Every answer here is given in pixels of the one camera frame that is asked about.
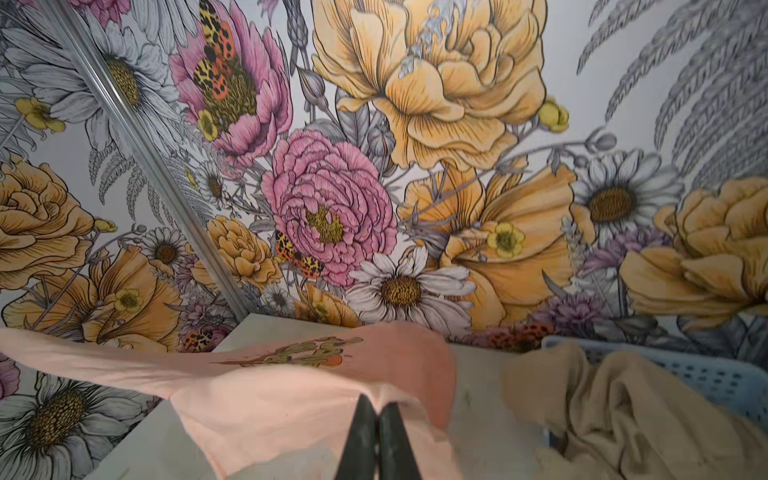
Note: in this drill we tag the left aluminium frame post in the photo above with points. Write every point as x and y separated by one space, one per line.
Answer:
89 62

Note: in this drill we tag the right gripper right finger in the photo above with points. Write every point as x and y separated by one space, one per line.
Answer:
396 458

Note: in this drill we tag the beige drawstring garment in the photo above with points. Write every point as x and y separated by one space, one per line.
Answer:
627 418

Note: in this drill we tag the light blue plastic basket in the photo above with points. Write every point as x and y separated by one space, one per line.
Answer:
738 386

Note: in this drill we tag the pink printed t-shirt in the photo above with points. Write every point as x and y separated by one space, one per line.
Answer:
249 406

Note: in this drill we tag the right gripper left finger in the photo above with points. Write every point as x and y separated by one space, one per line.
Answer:
359 459

